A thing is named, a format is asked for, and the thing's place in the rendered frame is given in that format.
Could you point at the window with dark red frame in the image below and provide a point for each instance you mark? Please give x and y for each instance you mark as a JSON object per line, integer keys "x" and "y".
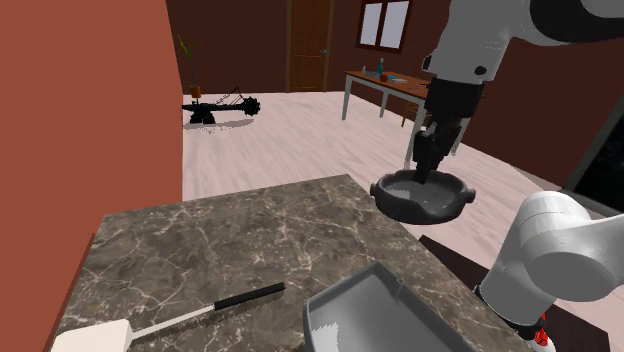
{"x": 385, "y": 24}

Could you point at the potted green plant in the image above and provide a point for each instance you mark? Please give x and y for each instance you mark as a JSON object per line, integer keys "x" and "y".
{"x": 195, "y": 90}

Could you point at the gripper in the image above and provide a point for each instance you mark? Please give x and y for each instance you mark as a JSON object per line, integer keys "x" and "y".
{"x": 453, "y": 97}

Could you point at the grey rectangular tray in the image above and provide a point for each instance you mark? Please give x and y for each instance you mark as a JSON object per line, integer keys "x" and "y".
{"x": 370, "y": 317}

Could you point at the brown table with white legs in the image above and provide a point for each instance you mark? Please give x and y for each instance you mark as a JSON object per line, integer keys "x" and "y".
{"x": 407, "y": 86}

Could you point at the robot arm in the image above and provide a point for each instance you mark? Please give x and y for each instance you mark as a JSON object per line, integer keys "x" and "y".
{"x": 551, "y": 253}

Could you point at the brown wooden door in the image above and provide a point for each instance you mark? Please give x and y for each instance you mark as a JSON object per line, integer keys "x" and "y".
{"x": 308, "y": 46}

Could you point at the black exercise machine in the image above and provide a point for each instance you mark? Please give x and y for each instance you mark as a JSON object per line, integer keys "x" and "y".
{"x": 204, "y": 108}

